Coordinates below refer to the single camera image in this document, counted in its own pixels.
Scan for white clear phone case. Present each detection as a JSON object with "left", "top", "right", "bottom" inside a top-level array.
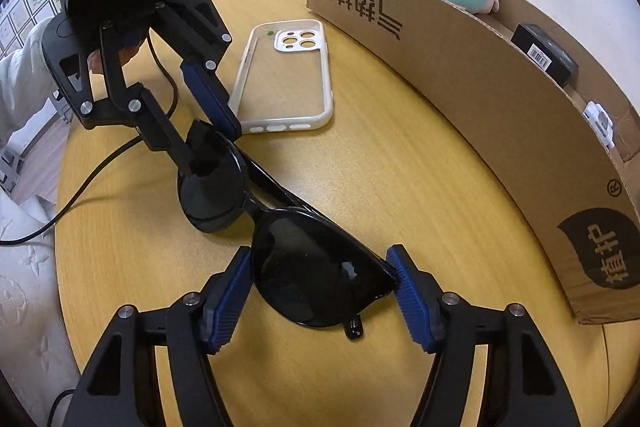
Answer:
[{"left": 229, "top": 18, "right": 334, "bottom": 135}]

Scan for black sunglasses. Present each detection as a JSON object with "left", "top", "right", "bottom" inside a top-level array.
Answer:
[{"left": 177, "top": 120, "right": 399, "bottom": 329}]

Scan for white folding phone stand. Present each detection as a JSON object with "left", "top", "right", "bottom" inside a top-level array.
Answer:
[{"left": 582, "top": 101, "right": 615, "bottom": 150}]

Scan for black product box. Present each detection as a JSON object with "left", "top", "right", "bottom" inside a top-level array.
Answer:
[{"left": 511, "top": 24, "right": 579, "bottom": 88}]

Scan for white left sleeve forearm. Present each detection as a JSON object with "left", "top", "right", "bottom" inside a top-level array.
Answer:
[{"left": 0, "top": 17, "right": 58, "bottom": 147}]

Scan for person's left hand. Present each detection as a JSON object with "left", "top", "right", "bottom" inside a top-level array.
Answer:
[{"left": 86, "top": 45, "right": 144, "bottom": 76}]

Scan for brown cardboard box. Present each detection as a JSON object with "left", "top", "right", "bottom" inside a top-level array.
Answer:
[{"left": 307, "top": 0, "right": 639, "bottom": 324}]

